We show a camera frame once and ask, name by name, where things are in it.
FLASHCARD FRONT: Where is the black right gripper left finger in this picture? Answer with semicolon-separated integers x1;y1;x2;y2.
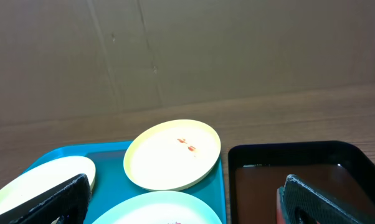
0;174;92;224

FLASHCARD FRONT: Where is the teal plastic tray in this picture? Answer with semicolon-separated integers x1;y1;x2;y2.
28;141;227;223

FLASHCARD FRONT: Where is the yellow plate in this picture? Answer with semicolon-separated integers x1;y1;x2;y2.
123;119;221;191
0;156;96;215

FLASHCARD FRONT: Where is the black tray with water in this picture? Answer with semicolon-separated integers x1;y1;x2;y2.
228;141;375;223

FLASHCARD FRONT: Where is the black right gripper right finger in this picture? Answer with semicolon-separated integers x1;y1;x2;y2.
283;174;375;224

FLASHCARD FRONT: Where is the light blue plate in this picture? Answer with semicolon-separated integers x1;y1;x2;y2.
93;191;222;224

